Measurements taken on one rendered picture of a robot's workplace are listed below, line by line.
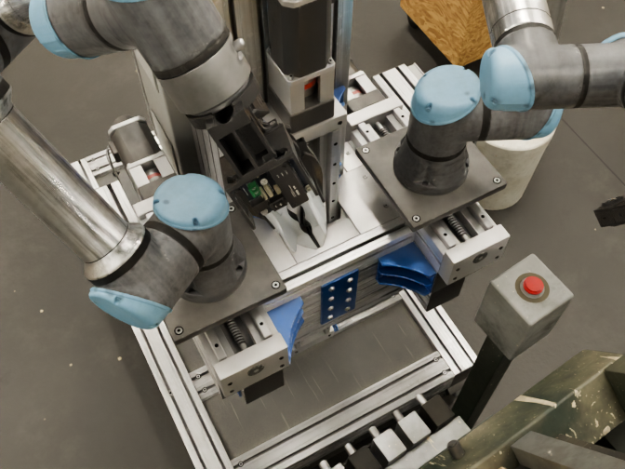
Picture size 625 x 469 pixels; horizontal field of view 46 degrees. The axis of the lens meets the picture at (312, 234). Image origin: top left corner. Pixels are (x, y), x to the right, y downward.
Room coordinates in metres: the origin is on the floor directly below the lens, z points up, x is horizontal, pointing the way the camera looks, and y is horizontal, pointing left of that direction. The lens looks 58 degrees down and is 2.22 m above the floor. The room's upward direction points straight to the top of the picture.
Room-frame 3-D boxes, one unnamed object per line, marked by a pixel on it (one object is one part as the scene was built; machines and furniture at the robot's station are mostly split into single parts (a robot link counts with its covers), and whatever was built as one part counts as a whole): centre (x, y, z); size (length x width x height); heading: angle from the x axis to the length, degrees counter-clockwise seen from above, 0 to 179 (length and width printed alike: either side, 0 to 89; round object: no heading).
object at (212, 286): (0.68, 0.20, 1.09); 0.15 x 0.15 x 0.10
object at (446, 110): (0.91, -0.25, 1.20); 0.13 x 0.12 x 0.14; 93
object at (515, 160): (1.65, -0.67, 0.24); 0.32 x 0.30 x 0.47; 119
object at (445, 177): (0.91, -0.24, 1.09); 0.15 x 0.15 x 0.10
